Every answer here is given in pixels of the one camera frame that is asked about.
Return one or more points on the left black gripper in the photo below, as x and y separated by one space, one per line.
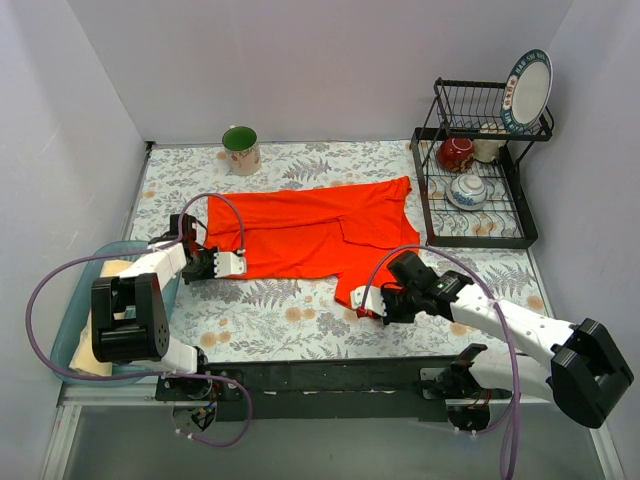
207 263

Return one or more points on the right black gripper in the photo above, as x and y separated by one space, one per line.
388 305

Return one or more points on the orange t shirt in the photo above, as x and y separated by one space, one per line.
313 234

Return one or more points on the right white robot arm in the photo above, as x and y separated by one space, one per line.
579 367

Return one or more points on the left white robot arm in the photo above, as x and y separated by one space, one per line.
129 316

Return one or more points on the floral green-inside mug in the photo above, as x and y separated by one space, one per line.
242 149

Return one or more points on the blue plastic tray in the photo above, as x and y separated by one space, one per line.
77 312

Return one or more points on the blue white porcelain bowl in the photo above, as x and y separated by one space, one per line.
467 192

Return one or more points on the beige rolled cloth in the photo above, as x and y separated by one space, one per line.
84 360

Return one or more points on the red bowl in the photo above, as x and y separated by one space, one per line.
456 154

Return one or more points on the cream cup in rack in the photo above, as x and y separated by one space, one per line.
487 150

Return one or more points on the white green-rimmed plate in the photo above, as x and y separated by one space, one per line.
527 91

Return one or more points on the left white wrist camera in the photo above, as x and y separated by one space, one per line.
228 264

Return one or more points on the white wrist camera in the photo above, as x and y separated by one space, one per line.
228 264
367 302

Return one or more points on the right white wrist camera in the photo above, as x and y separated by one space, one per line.
367 302

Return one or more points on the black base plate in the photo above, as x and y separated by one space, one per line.
410 387

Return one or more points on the black wire dish rack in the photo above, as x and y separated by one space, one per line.
471 110

